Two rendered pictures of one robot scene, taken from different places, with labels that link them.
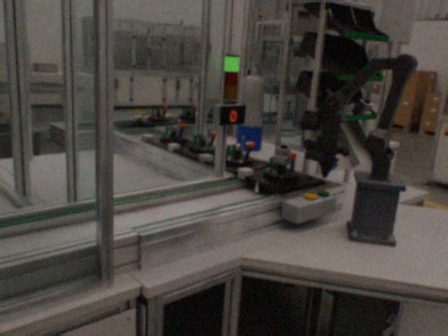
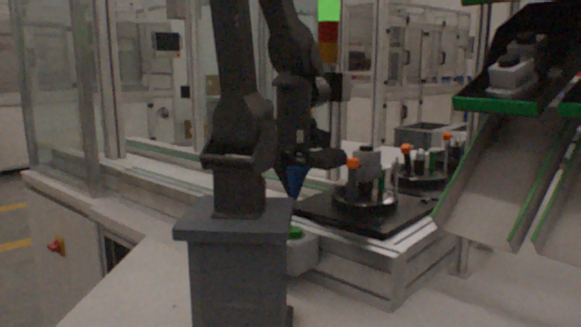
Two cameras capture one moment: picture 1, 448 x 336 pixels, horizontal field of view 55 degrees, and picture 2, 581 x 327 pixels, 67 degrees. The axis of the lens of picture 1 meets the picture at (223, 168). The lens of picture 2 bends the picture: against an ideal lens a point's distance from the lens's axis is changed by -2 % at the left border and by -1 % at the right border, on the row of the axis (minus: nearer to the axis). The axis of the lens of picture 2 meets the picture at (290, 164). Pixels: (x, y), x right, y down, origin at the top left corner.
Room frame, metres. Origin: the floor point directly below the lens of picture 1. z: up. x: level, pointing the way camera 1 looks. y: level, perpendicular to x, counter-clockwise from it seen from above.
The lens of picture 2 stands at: (1.35, -1.10, 1.26)
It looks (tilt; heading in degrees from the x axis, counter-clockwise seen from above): 13 degrees down; 83
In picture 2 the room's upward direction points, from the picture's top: straight up
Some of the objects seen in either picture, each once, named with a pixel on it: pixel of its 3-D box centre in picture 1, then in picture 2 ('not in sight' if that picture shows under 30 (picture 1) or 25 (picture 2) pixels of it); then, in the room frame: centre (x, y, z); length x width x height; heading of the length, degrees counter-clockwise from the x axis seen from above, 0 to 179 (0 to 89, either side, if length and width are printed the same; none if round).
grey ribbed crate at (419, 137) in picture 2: not in sight; (449, 145); (2.75, 1.59, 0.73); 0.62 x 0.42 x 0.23; 131
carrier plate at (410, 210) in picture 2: (280, 179); (364, 207); (1.62, -0.23, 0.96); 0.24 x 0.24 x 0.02; 41
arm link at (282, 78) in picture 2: (331, 123); (293, 92); (1.45, -0.35, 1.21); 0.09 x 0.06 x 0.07; 57
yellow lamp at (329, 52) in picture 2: (229, 92); (328, 53); (1.58, -0.01, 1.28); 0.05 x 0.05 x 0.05
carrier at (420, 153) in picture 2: (237, 152); (418, 163); (1.81, -0.06, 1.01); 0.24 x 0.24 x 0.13; 41
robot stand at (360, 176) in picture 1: (374, 207); (241, 277); (1.35, -0.51, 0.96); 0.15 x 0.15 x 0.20; 79
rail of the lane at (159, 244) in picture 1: (257, 215); (224, 217); (1.32, -0.12, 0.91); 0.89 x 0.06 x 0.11; 131
